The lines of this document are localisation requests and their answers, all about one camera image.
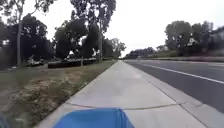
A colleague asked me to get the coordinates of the grey asphalt road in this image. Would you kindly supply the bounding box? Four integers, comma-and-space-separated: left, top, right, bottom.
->
124, 59, 224, 114

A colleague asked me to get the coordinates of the group of trees across road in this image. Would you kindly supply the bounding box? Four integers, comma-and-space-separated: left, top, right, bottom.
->
164, 19, 224, 58

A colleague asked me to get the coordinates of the grey concrete pavement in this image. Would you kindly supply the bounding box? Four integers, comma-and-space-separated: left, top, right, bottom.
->
34, 59, 224, 128

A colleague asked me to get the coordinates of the row of tall trees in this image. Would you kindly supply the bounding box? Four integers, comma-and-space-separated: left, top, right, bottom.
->
0, 0, 128, 69

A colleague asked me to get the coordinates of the robot's own part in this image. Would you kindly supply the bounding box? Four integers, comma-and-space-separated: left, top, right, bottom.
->
53, 107, 136, 128

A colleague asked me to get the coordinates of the grass bank across road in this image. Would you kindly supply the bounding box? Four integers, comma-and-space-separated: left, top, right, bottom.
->
151, 49, 224, 63

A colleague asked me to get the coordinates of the distant row of trees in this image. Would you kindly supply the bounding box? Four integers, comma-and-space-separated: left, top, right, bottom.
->
124, 46, 158, 61

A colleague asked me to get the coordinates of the concrete kerb strip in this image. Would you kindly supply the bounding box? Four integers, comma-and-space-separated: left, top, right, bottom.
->
123, 60, 224, 128

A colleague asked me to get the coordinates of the grass verge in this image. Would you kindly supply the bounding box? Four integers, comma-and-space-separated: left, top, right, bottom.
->
0, 59, 118, 128

